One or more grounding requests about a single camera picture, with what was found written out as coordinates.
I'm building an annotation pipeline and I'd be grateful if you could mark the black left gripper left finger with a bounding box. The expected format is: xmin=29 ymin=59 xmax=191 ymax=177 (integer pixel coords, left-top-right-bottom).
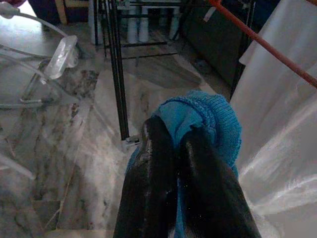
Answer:
xmin=112 ymin=116 xmax=178 ymax=238

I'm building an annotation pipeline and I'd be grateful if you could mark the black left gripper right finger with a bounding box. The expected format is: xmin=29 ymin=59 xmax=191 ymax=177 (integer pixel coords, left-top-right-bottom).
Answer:
xmin=176 ymin=128 xmax=264 ymax=238

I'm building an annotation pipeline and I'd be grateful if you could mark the light blue shirt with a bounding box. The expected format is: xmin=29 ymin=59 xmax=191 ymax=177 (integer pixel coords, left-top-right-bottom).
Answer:
xmin=125 ymin=89 xmax=243 ymax=238

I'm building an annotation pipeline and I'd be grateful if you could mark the pink plastic clothes hanger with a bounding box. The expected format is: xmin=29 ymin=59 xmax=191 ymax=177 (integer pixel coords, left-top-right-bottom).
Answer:
xmin=207 ymin=0 xmax=317 ymax=89

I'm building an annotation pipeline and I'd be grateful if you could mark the white shirt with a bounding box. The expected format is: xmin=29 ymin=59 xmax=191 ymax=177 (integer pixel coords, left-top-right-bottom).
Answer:
xmin=229 ymin=0 xmax=317 ymax=238

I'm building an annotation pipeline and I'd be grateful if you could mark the black clothes drying rack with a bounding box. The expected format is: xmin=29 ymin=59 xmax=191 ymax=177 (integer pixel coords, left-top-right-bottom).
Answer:
xmin=93 ymin=0 xmax=256 ymax=143

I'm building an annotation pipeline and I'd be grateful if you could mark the white plastic stool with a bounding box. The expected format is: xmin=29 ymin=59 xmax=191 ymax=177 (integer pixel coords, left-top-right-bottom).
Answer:
xmin=126 ymin=4 xmax=181 ymax=43

